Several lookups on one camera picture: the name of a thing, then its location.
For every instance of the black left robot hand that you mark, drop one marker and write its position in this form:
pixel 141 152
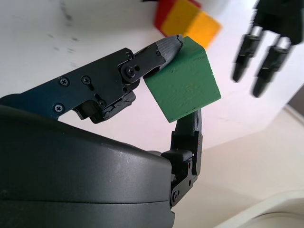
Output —
pixel 282 16

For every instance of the yellow wooden block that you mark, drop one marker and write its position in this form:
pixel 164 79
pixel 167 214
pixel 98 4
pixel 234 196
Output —
pixel 190 21

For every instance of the green wooden block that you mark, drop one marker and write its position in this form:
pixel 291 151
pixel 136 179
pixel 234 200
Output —
pixel 185 83

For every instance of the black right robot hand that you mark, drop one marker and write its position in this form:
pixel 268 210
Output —
pixel 71 171

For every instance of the white bowl rim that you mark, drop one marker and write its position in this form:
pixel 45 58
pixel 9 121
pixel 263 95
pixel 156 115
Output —
pixel 273 211

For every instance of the red wooden block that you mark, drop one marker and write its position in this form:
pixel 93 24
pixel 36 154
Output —
pixel 162 14

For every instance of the black tape strip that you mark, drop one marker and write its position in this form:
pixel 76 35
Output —
pixel 149 0

